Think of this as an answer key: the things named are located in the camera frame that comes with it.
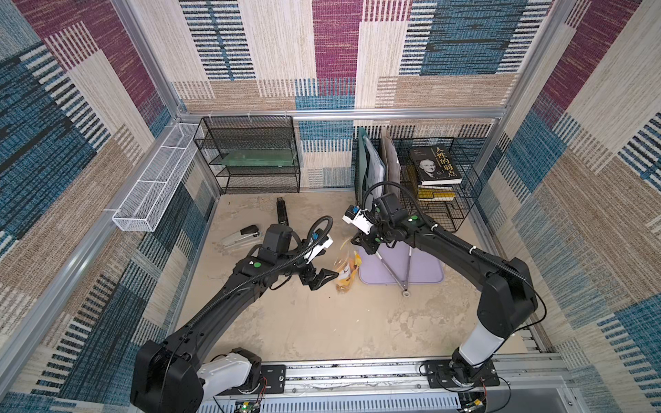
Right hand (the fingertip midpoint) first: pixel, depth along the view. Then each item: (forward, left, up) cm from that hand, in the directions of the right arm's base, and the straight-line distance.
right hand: (359, 241), depth 85 cm
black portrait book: (+28, -30, +7) cm, 42 cm away
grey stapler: (+10, +43, -11) cm, 46 cm away
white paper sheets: (+22, -7, +12) cm, 26 cm away
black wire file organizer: (+25, -40, -17) cm, 50 cm away
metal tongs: (-9, -16, -13) cm, 22 cm away
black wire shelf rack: (+35, +40, +9) cm, 54 cm away
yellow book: (+20, -26, +2) cm, 33 cm away
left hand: (-9, +10, +4) cm, 14 cm away
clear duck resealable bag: (-8, +4, +1) cm, 9 cm away
